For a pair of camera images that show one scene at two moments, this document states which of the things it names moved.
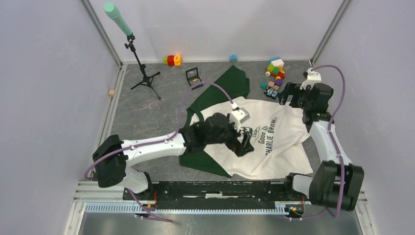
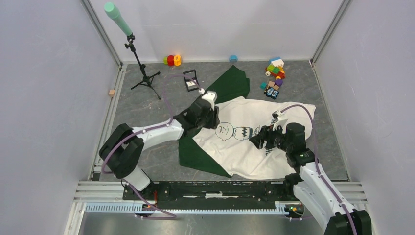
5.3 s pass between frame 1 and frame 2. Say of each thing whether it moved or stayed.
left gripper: moved
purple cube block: stayed
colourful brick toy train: stayed
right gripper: moved
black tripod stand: stayed
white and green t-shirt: stayed
